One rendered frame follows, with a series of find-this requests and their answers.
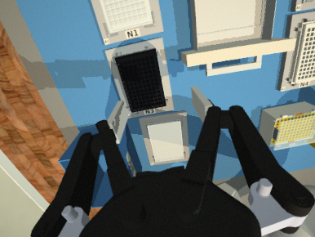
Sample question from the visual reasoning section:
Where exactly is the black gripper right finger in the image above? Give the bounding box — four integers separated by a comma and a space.
172, 86, 315, 236

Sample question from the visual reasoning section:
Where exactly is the blue flat mat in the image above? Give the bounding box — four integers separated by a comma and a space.
16, 0, 315, 181

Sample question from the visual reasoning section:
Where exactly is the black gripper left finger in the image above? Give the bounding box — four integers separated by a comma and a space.
30, 101, 147, 237

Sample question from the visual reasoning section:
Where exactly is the dark blue open-top bin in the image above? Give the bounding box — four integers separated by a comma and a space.
58, 123, 142, 208

